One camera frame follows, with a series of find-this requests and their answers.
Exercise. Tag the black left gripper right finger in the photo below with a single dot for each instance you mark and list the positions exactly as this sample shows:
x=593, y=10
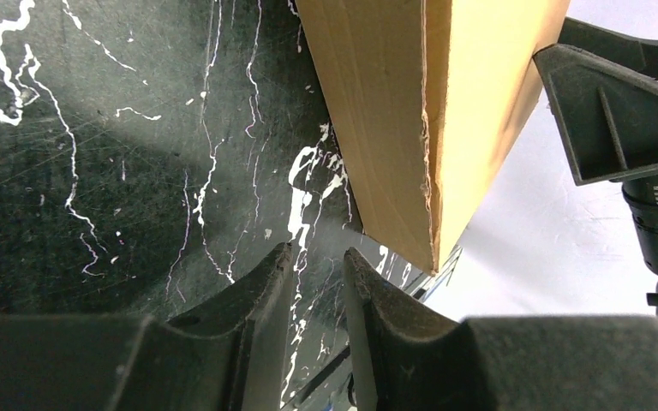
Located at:
x=405, y=356

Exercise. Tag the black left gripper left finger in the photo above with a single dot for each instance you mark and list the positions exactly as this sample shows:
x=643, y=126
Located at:
x=225, y=354

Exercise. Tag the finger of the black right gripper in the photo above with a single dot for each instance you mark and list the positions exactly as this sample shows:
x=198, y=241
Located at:
x=602, y=87

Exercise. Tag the brown cardboard box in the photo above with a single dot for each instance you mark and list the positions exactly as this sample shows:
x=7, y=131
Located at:
x=426, y=99

